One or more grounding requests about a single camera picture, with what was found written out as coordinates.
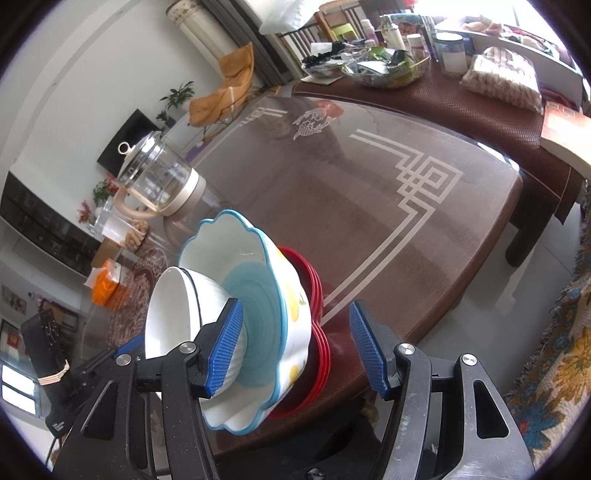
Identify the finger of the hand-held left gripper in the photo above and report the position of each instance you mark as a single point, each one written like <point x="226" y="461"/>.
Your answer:
<point x="129" y="347"/>

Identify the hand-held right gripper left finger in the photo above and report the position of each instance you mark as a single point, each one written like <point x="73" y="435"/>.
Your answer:
<point x="226" y="344"/>

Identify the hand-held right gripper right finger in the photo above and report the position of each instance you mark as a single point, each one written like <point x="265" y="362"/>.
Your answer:
<point x="369" y="348"/>

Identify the red flower-shaped plate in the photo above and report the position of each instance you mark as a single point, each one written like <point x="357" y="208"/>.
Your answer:
<point x="324" y="355"/>
<point x="302" y="270"/>

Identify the white ribbed bowl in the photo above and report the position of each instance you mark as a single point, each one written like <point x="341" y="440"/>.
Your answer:
<point x="171" y="314"/>

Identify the blue-rimmed white scalloped bowl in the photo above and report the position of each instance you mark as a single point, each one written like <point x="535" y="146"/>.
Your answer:
<point x="263" y="295"/>

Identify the brown patterned placemat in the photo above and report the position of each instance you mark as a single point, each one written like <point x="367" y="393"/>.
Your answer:
<point x="136" y="295"/>

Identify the orange tissue pack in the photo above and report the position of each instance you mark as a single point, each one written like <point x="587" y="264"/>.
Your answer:
<point x="106" y="284"/>

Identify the glass jar of snacks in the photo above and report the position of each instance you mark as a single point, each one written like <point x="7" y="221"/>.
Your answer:
<point x="129" y="233"/>

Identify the black television cabinet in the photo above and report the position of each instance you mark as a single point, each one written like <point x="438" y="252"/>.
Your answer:
<point x="41" y="226"/>

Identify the red flower bouquet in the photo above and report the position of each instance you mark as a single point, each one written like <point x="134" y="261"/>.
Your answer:
<point x="99" y="198"/>

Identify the floral woven sofa blanket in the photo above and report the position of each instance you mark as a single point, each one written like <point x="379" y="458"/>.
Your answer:
<point x="558" y="369"/>

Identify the black television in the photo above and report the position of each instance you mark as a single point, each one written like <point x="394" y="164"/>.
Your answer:
<point x="124" y="143"/>

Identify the green potted plant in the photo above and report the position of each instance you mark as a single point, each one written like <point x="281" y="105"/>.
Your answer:
<point x="178" y="97"/>

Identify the orange folding chair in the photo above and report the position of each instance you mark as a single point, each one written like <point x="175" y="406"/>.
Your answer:
<point x="226" y="87"/>

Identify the glass bowl of sundries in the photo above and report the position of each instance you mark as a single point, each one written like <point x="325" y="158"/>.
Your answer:
<point x="388" y="71"/>

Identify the white book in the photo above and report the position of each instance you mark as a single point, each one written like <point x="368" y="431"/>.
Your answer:
<point x="565" y="134"/>

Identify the dark wooden chair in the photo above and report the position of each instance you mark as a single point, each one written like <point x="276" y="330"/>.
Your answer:
<point x="295" y="50"/>

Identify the clear bag of peanuts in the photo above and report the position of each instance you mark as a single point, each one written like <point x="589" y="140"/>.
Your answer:
<point x="503" y="78"/>

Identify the white-lidded glass jar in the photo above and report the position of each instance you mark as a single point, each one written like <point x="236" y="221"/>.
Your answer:
<point x="450" y="55"/>

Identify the white standing air conditioner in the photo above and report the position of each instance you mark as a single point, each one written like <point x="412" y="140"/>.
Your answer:
<point x="203" y="27"/>

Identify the white cardboard box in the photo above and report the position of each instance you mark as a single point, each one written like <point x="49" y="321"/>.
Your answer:
<point x="545" y="57"/>

